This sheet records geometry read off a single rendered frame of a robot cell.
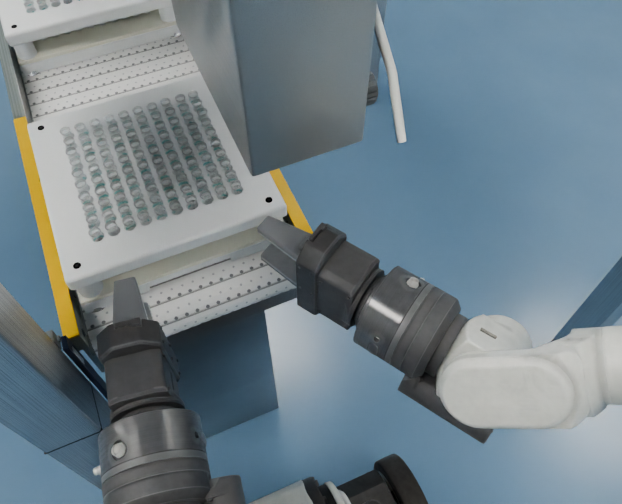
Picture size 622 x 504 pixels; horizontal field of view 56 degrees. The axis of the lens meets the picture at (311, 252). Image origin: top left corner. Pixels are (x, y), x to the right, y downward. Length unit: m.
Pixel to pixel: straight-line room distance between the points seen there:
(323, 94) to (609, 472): 1.31
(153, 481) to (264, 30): 0.34
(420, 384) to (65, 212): 0.42
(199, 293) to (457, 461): 0.96
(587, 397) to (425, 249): 1.23
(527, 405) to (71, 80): 0.75
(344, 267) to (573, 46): 2.02
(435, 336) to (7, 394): 0.37
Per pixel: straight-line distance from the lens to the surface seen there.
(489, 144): 2.03
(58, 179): 0.74
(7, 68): 0.96
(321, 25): 0.43
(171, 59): 0.96
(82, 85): 0.95
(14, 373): 0.53
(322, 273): 0.56
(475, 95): 2.18
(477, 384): 0.53
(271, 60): 0.43
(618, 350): 0.54
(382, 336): 0.55
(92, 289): 0.68
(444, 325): 0.55
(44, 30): 0.96
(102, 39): 0.98
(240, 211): 0.65
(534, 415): 0.53
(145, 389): 0.53
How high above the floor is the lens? 1.43
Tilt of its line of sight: 57 degrees down
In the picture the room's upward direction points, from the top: straight up
